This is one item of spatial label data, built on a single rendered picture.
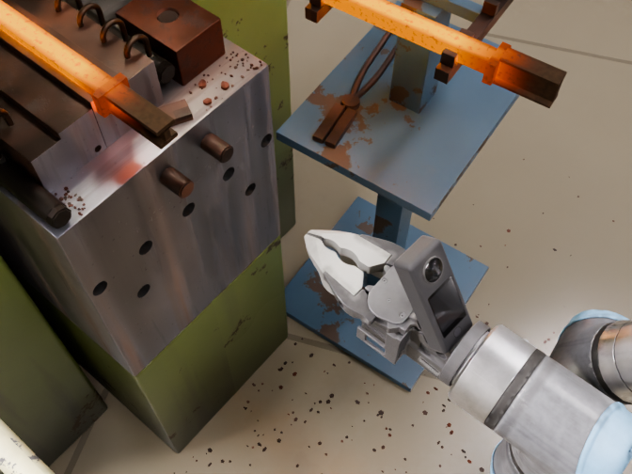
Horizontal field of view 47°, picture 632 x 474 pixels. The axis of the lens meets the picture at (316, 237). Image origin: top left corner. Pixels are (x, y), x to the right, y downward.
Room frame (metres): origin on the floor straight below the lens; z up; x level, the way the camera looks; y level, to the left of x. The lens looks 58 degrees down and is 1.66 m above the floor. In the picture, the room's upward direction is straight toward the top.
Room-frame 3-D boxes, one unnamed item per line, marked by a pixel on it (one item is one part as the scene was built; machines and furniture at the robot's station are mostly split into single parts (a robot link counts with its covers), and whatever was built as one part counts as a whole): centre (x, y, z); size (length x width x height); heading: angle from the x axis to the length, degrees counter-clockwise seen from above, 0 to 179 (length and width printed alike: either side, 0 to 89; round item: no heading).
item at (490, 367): (0.28, -0.17, 0.98); 0.10 x 0.05 x 0.09; 140
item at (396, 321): (0.33, -0.11, 0.97); 0.12 x 0.08 x 0.09; 50
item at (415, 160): (0.89, -0.17, 0.70); 0.40 x 0.30 x 0.02; 146
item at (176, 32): (0.78, 0.20, 0.95); 0.12 x 0.09 x 0.07; 50
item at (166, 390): (0.79, 0.40, 0.23); 0.56 x 0.38 x 0.47; 50
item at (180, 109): (0.66, 0.19, 0.92); 0.04 x 0.03 x 0.01; 115
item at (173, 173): (0.58, 0.19, 0.87); 0.04 x 0.03 x 0.03; 50
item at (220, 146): (0.64, 0.14, 0.87); 0.04 x 0.03 x 0.03; 50
